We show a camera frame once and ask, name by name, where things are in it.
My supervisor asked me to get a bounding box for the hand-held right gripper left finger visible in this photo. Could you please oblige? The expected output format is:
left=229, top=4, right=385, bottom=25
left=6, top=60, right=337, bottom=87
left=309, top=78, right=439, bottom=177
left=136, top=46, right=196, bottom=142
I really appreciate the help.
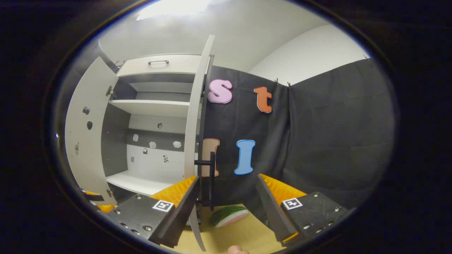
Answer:
left=106, top=175, right=202, bottom=248

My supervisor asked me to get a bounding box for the white cabinet drawer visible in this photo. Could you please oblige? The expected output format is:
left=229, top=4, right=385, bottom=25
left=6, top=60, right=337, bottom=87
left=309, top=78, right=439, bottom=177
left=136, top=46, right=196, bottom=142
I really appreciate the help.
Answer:
left=117, top=54, right=202, bottom=77

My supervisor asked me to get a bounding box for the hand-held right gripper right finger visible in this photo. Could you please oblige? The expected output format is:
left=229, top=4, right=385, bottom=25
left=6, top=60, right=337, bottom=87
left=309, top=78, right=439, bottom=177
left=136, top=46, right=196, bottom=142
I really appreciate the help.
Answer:
left=256, top=174, right=350, bottom=247

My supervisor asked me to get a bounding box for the white door with camera sticker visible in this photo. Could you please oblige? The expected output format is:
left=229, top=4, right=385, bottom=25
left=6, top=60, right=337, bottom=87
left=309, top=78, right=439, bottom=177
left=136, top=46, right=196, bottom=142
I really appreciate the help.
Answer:
left=65, top=56, right=119, bottom=206

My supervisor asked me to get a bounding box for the white cabinet shelf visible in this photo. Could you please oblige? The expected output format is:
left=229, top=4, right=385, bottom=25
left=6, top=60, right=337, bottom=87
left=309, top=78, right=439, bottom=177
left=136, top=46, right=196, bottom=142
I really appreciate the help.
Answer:
left=109, top=99, right=191, bottom=118

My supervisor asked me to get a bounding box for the toy watermelon slice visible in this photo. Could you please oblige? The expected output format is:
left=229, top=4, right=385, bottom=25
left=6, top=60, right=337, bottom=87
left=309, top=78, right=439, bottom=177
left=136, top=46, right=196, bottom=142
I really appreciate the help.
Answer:
left=210, top=206, right=249, bottom=228

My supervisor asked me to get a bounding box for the white grey cabinet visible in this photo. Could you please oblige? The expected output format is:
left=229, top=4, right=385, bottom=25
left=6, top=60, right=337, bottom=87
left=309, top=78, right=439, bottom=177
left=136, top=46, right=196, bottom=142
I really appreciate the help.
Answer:
left=101, top=53, right=214, bottom=212

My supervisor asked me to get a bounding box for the white door with headphone sticker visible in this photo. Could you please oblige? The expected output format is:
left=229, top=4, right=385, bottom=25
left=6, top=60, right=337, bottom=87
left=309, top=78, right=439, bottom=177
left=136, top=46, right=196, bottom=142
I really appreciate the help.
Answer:
left=184, top=35, right=216, bottom=252

